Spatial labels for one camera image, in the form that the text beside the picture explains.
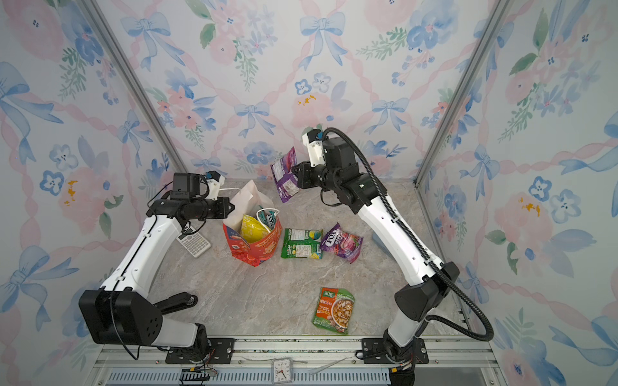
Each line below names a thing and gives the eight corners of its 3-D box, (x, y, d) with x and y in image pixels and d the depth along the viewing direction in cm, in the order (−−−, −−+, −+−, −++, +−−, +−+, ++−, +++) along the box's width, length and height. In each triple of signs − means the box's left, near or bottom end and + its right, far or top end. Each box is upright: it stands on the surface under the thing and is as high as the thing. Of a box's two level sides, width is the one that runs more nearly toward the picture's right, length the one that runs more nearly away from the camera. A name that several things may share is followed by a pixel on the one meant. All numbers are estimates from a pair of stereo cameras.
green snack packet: (281, 258, 96) (281, 254, 93) (284, 232, 103) (283, 228, 101) (323, 258, 96) (323, 254, 93) (322, 232, 104) (322, 228, 101)
